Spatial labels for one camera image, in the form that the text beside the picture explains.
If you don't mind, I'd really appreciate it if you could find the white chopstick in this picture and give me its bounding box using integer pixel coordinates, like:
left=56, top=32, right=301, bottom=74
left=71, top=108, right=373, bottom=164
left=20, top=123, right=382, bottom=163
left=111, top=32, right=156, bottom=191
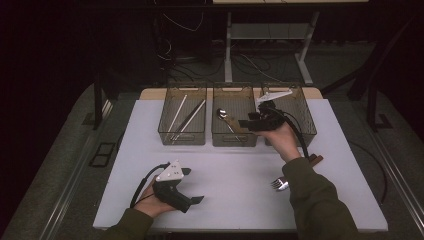
left=170, top=99, right=207, bottom=145
left=166, top=94, right=189, bottom=134

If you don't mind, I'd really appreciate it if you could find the bundle of floor cables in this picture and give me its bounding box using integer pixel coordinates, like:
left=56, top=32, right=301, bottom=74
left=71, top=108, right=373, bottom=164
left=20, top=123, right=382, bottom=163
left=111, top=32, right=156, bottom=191
left=163, top=53, right=284, bottom=84

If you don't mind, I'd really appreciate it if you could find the hanging white cable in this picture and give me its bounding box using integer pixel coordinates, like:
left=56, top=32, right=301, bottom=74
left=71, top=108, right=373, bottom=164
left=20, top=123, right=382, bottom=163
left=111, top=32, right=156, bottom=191
left=156, top=0, right=205, bottom=33

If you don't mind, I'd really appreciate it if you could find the white desk frame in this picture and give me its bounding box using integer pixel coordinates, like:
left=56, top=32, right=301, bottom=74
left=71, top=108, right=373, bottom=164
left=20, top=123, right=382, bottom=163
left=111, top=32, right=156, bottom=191
left=212, top=0, right=370, bottom=86

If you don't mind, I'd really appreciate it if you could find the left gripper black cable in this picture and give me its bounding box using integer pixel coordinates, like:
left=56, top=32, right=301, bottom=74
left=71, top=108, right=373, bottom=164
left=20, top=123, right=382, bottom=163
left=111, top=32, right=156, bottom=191
left=129, top=161, right=171, bottom=209

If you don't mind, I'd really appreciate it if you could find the metal spoon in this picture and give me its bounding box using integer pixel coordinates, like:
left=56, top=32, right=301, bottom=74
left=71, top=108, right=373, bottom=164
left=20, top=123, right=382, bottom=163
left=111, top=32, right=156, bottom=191
left=215, top=108, right=243, bottom=143

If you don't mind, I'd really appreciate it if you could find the person's left hand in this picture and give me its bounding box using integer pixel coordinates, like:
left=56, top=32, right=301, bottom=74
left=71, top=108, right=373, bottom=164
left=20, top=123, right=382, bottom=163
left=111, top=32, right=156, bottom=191
left=133, top=179, right=178, bottom=219

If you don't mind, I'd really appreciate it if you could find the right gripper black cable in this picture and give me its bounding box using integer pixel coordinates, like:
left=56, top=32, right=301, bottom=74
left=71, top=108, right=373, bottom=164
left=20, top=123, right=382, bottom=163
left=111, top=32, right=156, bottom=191
left=266, top=106, right=311, bottom=159

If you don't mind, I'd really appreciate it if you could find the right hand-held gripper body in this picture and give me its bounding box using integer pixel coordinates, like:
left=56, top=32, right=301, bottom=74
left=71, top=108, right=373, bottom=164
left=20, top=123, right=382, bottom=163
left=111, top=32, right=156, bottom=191
left=255, top=89, right=294, bottom=132

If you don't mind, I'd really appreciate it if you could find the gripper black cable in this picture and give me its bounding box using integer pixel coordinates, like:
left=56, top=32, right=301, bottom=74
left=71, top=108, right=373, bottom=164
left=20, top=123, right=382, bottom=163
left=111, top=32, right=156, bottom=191
left=129, top=161, right=171, bottom=209
left=266, top=106, right=311, bottom=159

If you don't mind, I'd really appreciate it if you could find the person's right hand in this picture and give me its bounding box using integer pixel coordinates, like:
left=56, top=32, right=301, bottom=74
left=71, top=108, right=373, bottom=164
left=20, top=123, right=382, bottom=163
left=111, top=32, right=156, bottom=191
left=256, top=122, right=303, bottom=164

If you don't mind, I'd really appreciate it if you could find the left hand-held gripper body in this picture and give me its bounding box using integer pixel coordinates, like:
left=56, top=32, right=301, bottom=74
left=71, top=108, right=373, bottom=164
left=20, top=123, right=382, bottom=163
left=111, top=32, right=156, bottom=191
left=152, top=159, right=193, bottom=214

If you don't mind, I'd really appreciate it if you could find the metal fork brown handle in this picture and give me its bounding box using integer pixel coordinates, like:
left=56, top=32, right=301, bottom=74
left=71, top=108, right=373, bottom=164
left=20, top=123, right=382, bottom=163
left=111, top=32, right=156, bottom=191
left=270, top=155, right=325, bottom=192

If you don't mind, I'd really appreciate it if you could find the black cable on floor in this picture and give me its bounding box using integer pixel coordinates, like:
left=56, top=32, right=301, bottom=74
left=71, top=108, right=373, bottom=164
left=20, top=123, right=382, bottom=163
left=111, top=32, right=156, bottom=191
left=348, top=140, right=389, bottom=204

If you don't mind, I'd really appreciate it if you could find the metal chopstick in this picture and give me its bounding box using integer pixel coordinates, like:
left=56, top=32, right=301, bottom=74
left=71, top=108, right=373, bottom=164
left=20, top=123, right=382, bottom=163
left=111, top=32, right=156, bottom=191
left=170, top=108, right=203, bottom=140
left=169, top=109, right=201, bottom=141

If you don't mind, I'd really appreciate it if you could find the black metal stand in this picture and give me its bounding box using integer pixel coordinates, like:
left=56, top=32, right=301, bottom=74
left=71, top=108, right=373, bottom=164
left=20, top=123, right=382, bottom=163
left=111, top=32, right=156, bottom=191
left=92, top=71, right=118, bottom=131
left=366, top=76, right=394, bottom=133

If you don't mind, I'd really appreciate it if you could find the transparent brown storage bin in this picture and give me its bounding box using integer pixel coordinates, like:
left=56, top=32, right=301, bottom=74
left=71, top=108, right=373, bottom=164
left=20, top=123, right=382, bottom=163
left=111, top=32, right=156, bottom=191
left=211, top=82, right=260, bottom=148
left=157, top=82, right=208, bottom=147
left=259, top=82, right=318, bottom=148

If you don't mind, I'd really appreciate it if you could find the black floor socket frame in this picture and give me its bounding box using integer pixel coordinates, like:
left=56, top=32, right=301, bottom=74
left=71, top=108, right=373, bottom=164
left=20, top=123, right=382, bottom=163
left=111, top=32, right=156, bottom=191
left=88, top=142, right=117, bottom=168

